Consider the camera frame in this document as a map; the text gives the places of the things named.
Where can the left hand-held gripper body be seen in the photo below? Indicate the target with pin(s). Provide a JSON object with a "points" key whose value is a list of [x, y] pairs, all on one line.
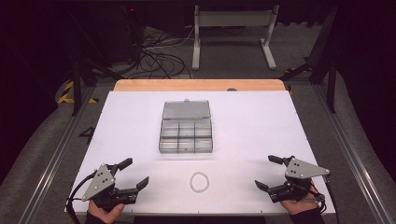
{"points": [[99, 183]]}

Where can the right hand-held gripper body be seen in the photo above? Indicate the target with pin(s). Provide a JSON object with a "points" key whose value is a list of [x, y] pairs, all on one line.
{"points": [[300, 172]]}

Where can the person's left hand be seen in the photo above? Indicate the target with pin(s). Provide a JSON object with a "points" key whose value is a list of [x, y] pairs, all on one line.
{"points": [[104, 214]]}

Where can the person's right hand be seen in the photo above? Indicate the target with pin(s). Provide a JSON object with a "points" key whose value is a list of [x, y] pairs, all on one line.
{"points": [[300, 206]]}

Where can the white table sheet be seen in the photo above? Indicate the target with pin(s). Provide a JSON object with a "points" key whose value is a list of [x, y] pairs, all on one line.
{"points": [[243, 130]]}

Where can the clear plastic compartment box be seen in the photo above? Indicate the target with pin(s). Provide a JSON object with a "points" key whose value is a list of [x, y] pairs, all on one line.
{"points": [[186, 129]]}

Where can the small grey knob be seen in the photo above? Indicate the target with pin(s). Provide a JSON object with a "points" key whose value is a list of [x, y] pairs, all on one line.
{"points": [[232, 89]]}

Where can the yellow black floor tape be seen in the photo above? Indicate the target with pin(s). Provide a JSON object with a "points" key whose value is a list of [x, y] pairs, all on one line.
{"points": [[66, 95]]}

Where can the black tripod stand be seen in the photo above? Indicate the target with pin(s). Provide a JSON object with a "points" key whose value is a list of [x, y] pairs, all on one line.
{"points": [[327, 62], [76, 84]]}

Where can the black equipment case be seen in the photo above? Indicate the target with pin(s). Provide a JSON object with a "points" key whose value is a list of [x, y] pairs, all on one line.
{"points": [[124, 31]]}

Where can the white metal stand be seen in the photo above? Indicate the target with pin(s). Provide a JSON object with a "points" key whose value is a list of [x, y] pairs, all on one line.
{"points": [[233, 18]]}

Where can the aluminium floor rail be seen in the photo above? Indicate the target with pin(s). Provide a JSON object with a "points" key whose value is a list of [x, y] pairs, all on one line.
{"points": [[54, 155], [348, 152]]}

